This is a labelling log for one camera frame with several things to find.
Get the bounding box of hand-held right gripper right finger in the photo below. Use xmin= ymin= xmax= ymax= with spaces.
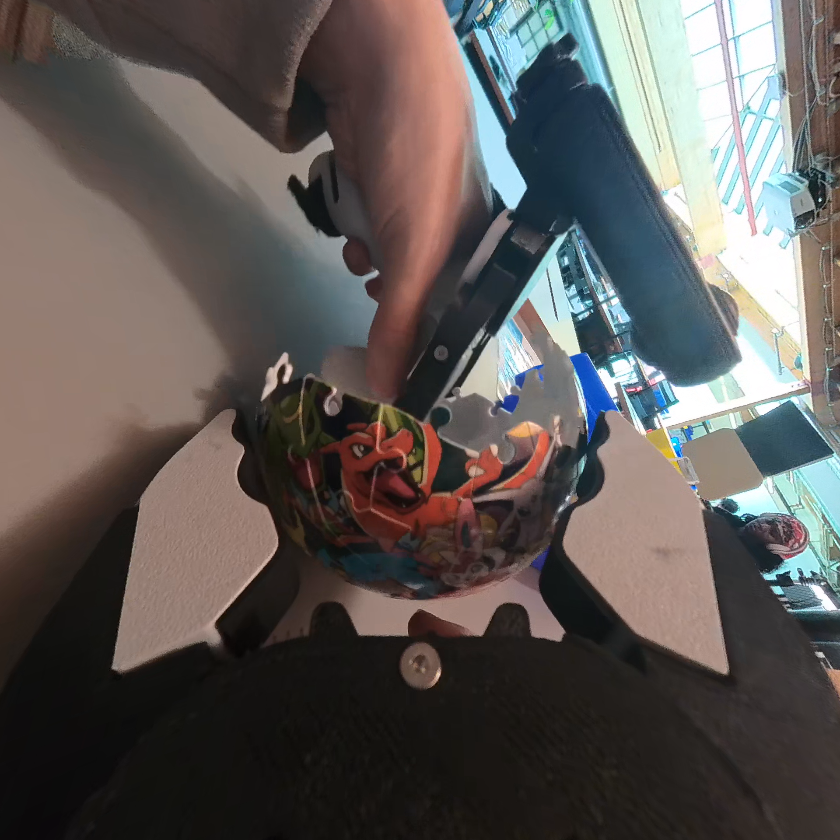
xmin=538 ymin=409 xmax=732 ymax=677

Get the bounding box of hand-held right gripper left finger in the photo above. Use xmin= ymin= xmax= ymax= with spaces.
xmin=112 ymin=407 xmax=303 ymax=673

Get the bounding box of half-built cartoon puzzle ball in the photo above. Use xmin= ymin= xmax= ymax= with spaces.
xmin=256 ymin=351 xmax=588 ymax=599

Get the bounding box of person's right hand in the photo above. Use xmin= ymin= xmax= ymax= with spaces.
xmin=407 ymin=609 xmax=475 ymax=639

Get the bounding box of person's left hand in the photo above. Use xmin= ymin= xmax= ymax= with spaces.
xmin=298 ymin=0 xmax=490 ymax=403

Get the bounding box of tan square panel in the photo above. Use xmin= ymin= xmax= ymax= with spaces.
xmin=682 ymin=428 xmax=765 ymax=503

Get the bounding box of blue plastic bin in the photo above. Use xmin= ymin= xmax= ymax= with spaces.
xmin=512 ymin=353 xmax=631 ymax=573

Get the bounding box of black square panel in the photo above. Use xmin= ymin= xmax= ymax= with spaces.
xmin=735 ymin=400 xmax=834 ymax=480

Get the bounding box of white boxy camera device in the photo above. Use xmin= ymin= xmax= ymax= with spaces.
xmin=761 ymin=167 xmax=837 ymax=247

